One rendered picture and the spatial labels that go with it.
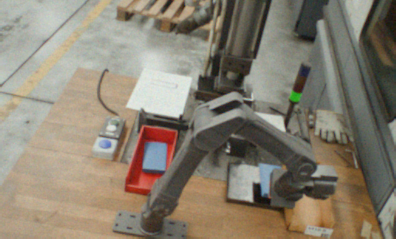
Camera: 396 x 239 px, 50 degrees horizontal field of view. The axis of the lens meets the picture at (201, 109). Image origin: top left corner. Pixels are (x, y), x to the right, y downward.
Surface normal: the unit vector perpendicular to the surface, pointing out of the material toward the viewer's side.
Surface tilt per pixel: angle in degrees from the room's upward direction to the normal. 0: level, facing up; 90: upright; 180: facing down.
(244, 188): 0
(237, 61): 90
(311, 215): 0
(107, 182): 0
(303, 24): 90
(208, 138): 90
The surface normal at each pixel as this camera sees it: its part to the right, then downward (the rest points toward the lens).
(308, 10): -0.14, 0.57
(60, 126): 0.16, -0.80
